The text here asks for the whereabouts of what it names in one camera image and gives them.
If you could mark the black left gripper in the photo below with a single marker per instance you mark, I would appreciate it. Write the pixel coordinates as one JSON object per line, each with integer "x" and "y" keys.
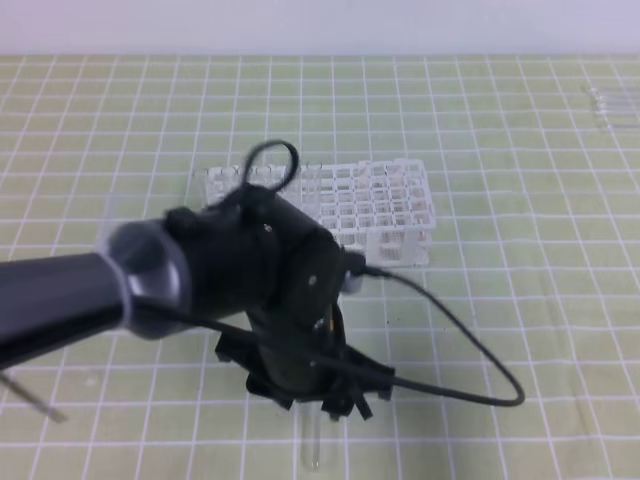
{"x": 286, "y": 378}

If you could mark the clear glass test tube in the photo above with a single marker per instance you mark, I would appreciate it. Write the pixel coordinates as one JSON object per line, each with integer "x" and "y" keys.
{"x": 311, "y": 436}

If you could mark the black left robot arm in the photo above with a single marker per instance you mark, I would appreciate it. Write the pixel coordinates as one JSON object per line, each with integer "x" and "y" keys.
{"x": 262, "y": 273}

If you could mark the white plastic test tube rack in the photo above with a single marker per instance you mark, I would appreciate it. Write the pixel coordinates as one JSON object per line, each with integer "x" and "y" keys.
{"x": 381, "y": 209}

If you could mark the green checked tablecloth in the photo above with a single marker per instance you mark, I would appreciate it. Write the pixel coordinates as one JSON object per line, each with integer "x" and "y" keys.
{"x": 536, "y": 247}

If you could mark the clear test tube bottom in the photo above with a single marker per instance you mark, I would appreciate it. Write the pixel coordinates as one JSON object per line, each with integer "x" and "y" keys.
{"x": 624, "y": 124}

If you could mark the clear test tube top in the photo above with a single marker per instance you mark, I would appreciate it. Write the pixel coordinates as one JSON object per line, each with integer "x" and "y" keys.
{"x": 614, "y": 95}

